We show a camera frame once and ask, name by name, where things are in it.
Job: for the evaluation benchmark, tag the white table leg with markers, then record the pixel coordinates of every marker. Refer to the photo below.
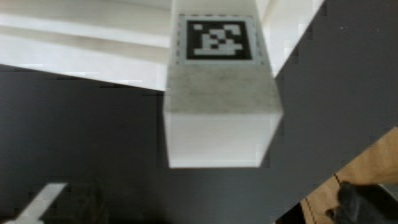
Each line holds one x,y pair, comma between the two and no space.
223,108

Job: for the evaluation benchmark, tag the white U-shaped fence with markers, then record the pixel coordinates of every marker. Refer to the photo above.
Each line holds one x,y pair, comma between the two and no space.
287,16

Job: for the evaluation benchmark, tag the white square table top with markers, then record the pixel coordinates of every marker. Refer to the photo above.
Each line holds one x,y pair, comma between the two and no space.
96,39

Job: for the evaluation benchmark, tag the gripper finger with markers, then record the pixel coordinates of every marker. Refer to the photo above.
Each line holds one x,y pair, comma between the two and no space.
40,204

